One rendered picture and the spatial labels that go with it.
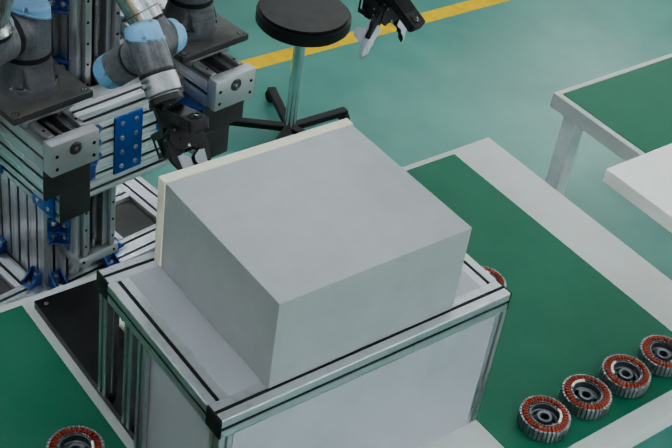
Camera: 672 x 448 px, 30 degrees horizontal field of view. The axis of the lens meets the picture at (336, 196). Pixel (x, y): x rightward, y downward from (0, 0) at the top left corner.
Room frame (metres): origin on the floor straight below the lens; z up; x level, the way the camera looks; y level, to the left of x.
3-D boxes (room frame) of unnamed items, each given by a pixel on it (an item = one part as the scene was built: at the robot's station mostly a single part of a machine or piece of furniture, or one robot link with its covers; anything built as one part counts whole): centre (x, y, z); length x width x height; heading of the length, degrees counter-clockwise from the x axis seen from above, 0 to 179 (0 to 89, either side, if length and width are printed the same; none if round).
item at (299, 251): (1.83, 0.03, 1.22); 0.44 x 0.39 x 0.20; 132
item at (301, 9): (3.93, 0.20, 0.28); 0.54 x 0.49 x 0.56; 42
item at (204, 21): (2.86, 0.45, 1.09); 0.15 x 0.15 x 0.10
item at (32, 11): (2.47, 0.77, 1.20); 0.13 x 0.12 x 0.14; 153
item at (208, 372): (1.84, 0.03, 1.09); 0.68 x 0.44 x 0.05; 132
